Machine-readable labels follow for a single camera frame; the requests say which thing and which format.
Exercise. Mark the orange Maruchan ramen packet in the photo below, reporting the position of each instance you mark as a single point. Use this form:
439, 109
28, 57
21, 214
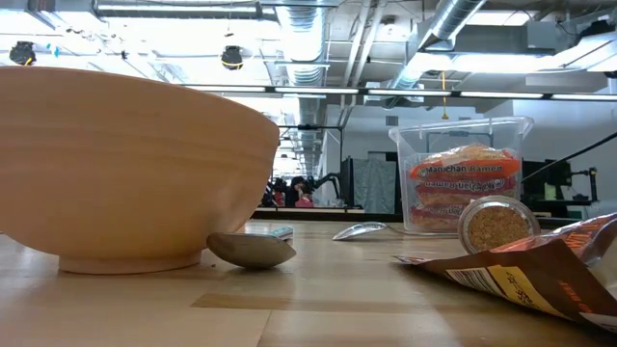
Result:
465, 169

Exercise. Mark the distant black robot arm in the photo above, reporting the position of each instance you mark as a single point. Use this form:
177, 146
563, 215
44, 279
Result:
330, 179

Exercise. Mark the person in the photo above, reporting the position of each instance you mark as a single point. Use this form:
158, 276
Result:
276, 194
296, 190

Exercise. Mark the grey curtain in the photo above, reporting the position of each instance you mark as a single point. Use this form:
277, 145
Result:
376, 185

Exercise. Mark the silver metal spoon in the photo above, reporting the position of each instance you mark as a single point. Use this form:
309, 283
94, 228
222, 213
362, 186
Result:
359, 230

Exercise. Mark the tan soup spoon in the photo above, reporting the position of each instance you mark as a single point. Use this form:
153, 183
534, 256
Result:
250, 250

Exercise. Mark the long ceiling light strip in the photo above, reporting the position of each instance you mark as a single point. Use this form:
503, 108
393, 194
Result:
410, 92

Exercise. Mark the clear plastic storage bin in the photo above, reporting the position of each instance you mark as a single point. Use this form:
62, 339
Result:
458, 130

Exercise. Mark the peach-coloured bowl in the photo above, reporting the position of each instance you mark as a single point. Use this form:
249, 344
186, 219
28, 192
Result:
135, 168

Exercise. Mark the small glass spice jar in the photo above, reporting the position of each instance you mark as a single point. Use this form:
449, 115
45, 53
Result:
499, 227

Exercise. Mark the brown orange noodle packet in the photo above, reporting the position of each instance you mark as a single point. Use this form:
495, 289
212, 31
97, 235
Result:
530, 279

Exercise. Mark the black monitor stand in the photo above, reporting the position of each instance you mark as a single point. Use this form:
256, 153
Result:
554, 180

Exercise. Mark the black aluminium rig frame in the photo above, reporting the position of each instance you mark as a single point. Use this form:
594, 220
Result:
328, 215

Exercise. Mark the wide silver ventilation duct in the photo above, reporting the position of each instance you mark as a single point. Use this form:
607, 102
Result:
306, 43

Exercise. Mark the slanted silver ventilation duct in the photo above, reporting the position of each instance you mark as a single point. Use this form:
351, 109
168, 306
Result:
453, 19

